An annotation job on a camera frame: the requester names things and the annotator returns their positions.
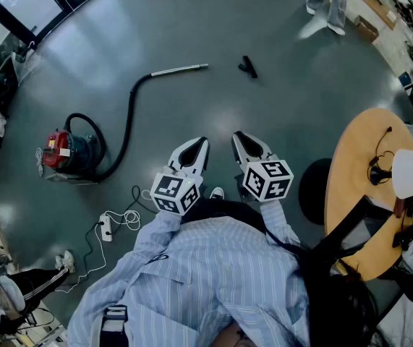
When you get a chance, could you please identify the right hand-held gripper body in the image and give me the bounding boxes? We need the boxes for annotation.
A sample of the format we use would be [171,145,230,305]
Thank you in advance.
[235,159,294,202]

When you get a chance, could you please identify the small cardboard box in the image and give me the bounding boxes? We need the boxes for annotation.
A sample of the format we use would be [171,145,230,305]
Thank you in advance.
[354,14,380,43]

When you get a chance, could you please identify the clear umbrella bundle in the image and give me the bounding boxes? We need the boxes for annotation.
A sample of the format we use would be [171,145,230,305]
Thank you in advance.
[9,40,43,86]

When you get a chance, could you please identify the person's black trousers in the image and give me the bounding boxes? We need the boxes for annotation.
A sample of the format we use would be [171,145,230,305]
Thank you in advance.
[182,197,268,234]

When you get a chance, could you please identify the long wooden counter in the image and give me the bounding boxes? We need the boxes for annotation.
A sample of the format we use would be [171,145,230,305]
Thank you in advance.
[294,0,399,30]

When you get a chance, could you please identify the round wooden table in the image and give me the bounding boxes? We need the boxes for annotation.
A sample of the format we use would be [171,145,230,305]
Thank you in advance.
[324,107,413,281]

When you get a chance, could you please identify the black chair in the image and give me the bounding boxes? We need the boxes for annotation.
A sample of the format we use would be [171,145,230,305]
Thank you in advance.
[314,193,413,325]

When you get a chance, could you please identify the person's right forearm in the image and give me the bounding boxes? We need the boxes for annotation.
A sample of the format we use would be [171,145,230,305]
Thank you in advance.
[260,197,301,245]

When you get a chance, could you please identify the black vacuum hose metal wand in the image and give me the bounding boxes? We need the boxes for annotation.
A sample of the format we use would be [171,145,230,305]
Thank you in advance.
[64,62,210,184]

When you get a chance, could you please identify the black vacuum nozzle head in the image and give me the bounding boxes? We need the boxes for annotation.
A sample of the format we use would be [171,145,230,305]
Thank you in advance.
[237,55,259,79]

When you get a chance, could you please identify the person's striped shirt torso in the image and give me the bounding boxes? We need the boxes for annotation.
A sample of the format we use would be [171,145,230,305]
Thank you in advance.
[67,215,312,347]

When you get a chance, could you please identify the black headset with cable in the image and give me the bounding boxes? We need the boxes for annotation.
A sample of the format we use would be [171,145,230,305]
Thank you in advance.
[367,126,395,187]

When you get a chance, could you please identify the person's left forearm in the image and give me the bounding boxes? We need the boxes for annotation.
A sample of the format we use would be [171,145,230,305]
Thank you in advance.
[117,207,192,278]

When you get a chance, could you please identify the black framed glass doors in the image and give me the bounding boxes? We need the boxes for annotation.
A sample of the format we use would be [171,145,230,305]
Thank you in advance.
[0,0,109,46]

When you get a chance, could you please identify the red vacuum cleaner canister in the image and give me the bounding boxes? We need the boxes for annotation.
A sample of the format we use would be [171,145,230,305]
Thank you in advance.
[35,128,102,186]

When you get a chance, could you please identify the black cable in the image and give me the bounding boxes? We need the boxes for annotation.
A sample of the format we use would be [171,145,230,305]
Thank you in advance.
[82,185,160,285]

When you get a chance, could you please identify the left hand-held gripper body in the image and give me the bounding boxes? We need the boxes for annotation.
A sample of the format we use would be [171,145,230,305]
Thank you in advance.
[150,163,205,216]

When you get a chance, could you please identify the black round stool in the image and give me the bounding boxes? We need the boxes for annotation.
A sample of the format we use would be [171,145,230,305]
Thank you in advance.
[299,158,333,226]

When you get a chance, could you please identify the white power strip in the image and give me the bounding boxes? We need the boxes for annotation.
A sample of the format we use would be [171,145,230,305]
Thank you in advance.
[99,213,114,243]

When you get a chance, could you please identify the white cable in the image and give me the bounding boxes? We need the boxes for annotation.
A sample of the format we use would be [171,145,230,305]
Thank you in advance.
[54,189,163,292]

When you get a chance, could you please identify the black chest strap pack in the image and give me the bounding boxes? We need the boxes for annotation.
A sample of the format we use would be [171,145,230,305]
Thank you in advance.
[99,304,129,347]

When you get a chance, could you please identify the black game controller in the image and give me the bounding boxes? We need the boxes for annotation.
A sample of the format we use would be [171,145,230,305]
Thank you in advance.
[392,225,413,249]

